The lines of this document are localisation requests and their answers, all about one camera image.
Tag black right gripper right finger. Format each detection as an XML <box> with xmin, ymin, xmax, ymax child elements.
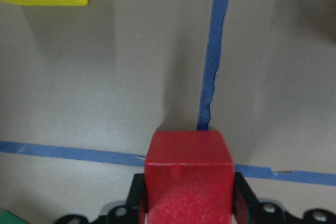
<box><xmin>233</xmin><ymin>172</ymin><xmax>259</xmax><ymax>224</ymax></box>

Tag green wooden block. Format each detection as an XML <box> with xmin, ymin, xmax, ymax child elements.
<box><xmin>0</xmin><ymin>209</ymin><xmax>25</xmax><ymax>224</ymax></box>

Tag red wooden block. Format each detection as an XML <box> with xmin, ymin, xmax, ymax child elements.
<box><xmin>144</xmin><ymin>131</ymin><xmax>235</xmax><ymax>223</ymax></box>

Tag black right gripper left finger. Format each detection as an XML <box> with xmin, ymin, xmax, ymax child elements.
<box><xmin>125</xmin><ymin>174</ymin><xmax>146</xmax><ymax>224</ymax></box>

